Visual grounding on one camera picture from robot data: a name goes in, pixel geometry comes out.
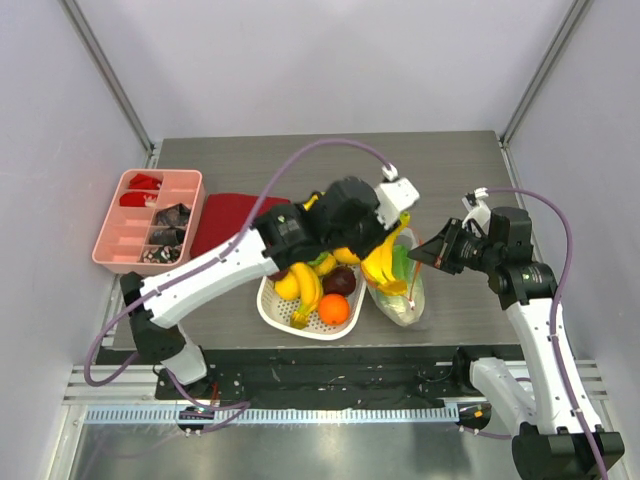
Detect dark red mangosteen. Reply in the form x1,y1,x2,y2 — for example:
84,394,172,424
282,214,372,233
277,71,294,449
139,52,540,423
322,266,357,297

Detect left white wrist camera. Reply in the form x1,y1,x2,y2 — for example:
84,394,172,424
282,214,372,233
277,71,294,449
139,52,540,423
374,164,420,230

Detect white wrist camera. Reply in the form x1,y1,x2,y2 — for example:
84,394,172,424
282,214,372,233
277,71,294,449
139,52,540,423
462,187,491,229
374,164,420,230

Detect yellow lemon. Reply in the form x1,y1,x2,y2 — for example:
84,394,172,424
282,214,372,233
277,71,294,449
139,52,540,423
274,272,300,301
332,247,361,265

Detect white perforated fruit basket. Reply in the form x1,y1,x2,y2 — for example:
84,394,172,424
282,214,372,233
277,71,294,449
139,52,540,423
256,265,367,341

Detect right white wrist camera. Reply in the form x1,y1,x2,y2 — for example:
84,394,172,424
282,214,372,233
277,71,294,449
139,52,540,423
462,187,491,229

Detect lone yellow banana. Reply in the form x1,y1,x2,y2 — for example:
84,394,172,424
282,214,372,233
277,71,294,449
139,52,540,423
290,262,323,329

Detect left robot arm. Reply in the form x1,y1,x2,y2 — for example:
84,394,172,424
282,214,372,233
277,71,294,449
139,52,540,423
120,177,419,399

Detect red items in tray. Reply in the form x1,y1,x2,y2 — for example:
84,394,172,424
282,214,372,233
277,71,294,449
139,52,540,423
119,173,162,208

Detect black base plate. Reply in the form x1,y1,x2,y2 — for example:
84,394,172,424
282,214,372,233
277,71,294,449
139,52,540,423
186,345,524,410

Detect red folded cloth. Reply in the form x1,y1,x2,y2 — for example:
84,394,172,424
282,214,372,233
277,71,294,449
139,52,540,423
189,193,293,261

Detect clear zip top bag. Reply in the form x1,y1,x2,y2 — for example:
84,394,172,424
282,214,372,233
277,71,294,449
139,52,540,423
367,227,428,330

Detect green white cabbage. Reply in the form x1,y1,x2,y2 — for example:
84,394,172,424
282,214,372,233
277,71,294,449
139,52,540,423
368,245,426,329

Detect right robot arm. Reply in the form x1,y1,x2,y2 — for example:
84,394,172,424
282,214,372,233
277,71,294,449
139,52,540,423
409,207,625,479

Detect small green cabbage ball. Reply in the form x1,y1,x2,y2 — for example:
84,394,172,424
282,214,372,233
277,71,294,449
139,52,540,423
308,251,329,267

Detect dark purple fig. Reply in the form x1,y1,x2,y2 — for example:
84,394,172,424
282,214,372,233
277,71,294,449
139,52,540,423
267,269,288,281

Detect small yellow banana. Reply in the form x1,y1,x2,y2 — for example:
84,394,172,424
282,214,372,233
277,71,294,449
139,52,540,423
314,254,338,277

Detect pink compartment tray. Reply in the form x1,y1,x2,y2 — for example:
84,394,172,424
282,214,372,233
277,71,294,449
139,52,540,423
92,169,206,276

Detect dark wrapped items in tray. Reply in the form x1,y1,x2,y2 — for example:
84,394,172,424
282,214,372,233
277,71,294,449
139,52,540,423
140,203,191,264

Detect yellow banana bunch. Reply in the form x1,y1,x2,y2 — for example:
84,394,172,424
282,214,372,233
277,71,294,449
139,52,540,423
360,211,410,296

